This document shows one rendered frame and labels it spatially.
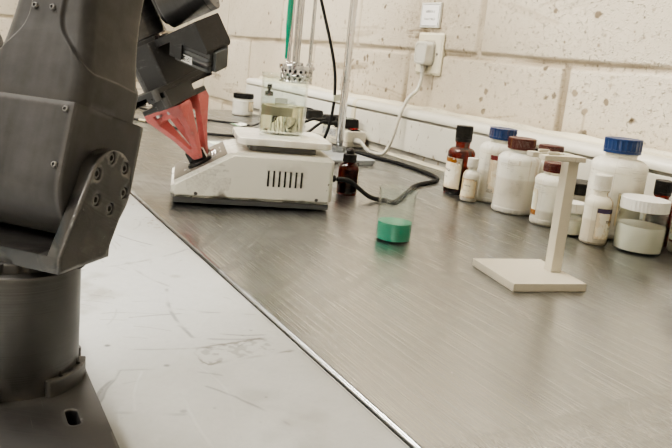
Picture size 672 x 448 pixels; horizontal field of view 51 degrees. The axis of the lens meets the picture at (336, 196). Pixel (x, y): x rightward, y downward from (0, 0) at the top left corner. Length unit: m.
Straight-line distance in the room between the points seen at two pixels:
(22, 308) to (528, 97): 1.03
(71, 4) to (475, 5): 1.09
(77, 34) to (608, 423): 0.37
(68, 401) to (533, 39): 1.05
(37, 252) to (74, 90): 0.08
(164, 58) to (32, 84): 0.47
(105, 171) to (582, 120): 0.92
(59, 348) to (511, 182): 0.75
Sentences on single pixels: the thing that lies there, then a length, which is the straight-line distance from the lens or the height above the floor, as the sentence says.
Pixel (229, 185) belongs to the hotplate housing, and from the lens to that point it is 0.87.
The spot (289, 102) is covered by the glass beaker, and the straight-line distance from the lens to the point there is 0.89.
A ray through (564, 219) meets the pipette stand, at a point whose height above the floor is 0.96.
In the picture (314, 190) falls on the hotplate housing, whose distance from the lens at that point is 0.89.
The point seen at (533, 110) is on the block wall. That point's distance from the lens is 1.27.
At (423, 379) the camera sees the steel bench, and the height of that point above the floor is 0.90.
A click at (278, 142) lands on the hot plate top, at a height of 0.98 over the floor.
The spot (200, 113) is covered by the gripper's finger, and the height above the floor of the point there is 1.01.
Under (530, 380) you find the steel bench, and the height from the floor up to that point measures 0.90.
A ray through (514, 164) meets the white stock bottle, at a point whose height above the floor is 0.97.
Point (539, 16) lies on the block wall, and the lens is 1.28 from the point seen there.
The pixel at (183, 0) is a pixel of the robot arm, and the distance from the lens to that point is 0.84.
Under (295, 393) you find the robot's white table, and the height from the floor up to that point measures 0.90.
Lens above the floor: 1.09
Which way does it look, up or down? 11 degrees down
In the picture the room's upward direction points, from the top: 6 degrees clockwise
